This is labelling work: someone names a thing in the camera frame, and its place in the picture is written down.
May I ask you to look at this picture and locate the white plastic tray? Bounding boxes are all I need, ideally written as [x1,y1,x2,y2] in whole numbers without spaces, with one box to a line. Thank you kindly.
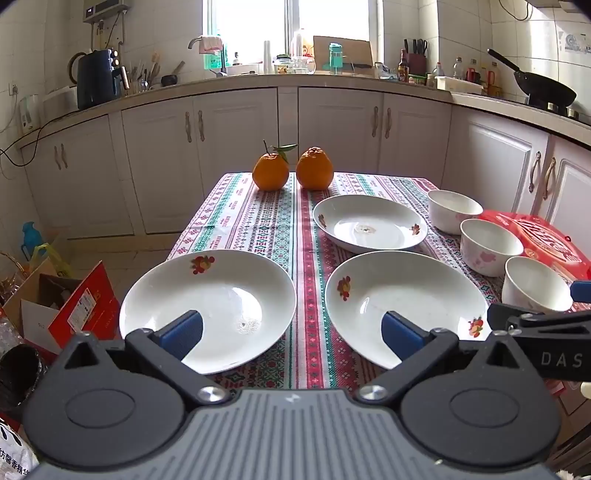
[435,75,483,95]

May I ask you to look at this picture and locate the knife block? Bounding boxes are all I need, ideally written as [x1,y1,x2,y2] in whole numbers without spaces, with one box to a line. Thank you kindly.
[404,39,428,77]

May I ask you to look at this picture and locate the cardboard box on counter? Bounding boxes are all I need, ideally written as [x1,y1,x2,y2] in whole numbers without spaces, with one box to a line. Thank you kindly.
[313,36,375,71]

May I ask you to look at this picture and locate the dark blue air fryer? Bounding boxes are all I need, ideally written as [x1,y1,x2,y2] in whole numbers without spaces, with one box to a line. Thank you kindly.
[69,48,125,110]

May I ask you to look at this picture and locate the brown cardboard box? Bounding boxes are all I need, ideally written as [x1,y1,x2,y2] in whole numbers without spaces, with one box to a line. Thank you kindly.
[2,258,63,342]

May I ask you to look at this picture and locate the yellow green bag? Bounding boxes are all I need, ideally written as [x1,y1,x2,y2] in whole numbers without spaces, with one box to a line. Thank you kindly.
[30,244,72,278]

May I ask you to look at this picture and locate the orange with green leaf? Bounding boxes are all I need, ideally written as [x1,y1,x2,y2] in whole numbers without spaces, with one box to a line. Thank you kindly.
[252,140,299,192]

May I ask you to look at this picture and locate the white floral plate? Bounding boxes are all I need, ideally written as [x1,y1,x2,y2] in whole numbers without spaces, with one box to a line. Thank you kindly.
[324,250,491,370]
[313,194,428,254]
[119,249,297,376]

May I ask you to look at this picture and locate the white countertop appliance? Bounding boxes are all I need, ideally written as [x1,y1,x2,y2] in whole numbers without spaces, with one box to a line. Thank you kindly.
[44,85,78,118]

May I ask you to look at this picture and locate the white electric kettle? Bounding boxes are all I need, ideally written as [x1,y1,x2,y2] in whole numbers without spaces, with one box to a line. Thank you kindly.
[18,95,41,132]

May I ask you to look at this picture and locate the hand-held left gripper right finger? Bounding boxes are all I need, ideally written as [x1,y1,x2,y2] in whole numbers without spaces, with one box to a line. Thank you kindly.
[353,311,532,408]

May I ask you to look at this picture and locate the window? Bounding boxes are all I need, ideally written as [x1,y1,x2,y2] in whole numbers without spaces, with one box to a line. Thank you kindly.
[203,0,384,65]

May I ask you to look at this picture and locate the wicker basket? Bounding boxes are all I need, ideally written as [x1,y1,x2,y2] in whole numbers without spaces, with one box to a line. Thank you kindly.
[0,251,29,289]

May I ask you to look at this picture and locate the kitchen faucet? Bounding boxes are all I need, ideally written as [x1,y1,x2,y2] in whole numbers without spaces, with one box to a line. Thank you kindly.
[188,36,229,75]

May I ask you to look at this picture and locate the wall water heater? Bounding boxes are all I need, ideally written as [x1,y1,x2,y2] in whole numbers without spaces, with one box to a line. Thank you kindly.
[83,0,130,21]

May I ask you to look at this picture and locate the red cardboard box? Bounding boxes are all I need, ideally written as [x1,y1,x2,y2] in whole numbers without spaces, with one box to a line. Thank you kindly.
[48,261,121,356]

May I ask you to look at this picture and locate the white printed sack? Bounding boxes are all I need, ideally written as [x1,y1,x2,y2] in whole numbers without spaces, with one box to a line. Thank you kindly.
[0,413,40,480]

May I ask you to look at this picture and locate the dark stone mortar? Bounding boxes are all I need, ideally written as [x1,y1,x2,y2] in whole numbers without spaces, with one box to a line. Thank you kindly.
[161,62,185,87]

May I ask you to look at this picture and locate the blue plastic toy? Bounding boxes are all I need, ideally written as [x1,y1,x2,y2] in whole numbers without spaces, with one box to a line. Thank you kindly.
[22,222,44,259]

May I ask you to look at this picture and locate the green dish soap bottle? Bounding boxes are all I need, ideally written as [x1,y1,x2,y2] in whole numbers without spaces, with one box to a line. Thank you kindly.
[203,44,229,71]

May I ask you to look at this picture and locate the black power cable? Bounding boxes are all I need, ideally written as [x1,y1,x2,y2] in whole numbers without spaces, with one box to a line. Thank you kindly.
[0,108,80,168]

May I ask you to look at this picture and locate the black trash bag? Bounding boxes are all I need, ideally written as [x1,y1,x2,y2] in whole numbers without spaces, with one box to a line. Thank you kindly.
[0,345,47,411]

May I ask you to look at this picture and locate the kitchen countertop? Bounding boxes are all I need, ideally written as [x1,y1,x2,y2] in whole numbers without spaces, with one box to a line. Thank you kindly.
[18,74,591,151]

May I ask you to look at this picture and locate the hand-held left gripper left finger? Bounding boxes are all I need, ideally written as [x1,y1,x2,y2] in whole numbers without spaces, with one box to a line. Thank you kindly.
[48,310,232,408]

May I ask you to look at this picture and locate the black wok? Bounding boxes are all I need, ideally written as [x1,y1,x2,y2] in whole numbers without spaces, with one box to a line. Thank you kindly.
[487,48,578,109]

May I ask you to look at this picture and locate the red snack package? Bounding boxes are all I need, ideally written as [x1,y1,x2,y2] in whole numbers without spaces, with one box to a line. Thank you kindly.
[478,210,591,398]

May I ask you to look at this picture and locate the white pink-flowered bowl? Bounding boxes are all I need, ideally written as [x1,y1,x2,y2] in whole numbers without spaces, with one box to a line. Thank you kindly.
[501,256,574,315]
[460,218,525,278]
[427,189,484,235]

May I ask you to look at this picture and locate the utensil holder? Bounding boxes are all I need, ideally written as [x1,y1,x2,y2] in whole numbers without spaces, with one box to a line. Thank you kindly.
[127,53,161,93]

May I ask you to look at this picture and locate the patterned tablecloth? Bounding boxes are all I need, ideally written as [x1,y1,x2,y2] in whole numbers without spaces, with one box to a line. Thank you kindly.
[167,172,573,391]

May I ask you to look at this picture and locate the bumpy orange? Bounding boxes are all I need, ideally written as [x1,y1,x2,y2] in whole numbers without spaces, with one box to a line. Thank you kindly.
[296,146,334,190]

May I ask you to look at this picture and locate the teal drinking bottle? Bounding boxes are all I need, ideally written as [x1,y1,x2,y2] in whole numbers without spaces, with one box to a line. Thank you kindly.
[328,43,348,73]

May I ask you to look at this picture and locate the white kitchen cabinets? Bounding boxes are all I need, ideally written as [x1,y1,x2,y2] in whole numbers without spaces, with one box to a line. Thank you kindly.
[18,85,591,241]

